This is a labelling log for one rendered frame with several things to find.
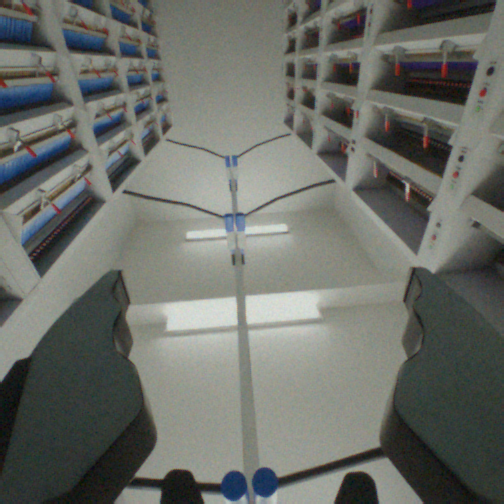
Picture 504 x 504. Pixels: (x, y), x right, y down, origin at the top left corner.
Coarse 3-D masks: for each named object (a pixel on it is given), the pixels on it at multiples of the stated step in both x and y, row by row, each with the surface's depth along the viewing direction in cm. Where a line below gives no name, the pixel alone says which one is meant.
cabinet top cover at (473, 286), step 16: (448, 272) 87; (464, 272) 86; (480, 272) 86; (496, 272) 86; (464, 288) 80; (480, 288) 80; (496, 288) 80; (480, 304) 75; (496, 304) 75; (496, 320) 70
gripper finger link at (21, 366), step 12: (24, 360) 7; (12, 372) 7; (24, 372) 7; (0, 384) 6; (12, 384) 6; (0, 396) 6; (12, 396) 6; (0, 408) 6; (12, 408) 6; (0, 420) 6; (12, 420) 6; (0, 432) 5; (0, 444) 5; (0, 456) 5; (0, 468) 5
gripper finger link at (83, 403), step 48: (96, 288) 10; (48, 336) 8; (96, 336) 8; (48, 384) 6; (96, 384) 6; (48, 432) 6; (96, 432) 6; (144, 432) 6; (0, 480) 5; (48, 480) 5; (96, 480) 5
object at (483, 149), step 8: (496, 120) 62; (496, 128) 61; (488, 136) 64; (496, 136) 63; (480, 144) 65; (488, 144) 65; (496, 144) 65; (480, 152) 66; (488, 152) 66; (496, 152) 66; (496, 160) 67
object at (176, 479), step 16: (176, 480) 5; (192, 480) 5; (352, 480) 5; (368, 480) 5; (160, 496) 5; (176, 496) 5; (192, 496) 5; (336, 496) 4; (352, 496) 4; (368, 496) 4
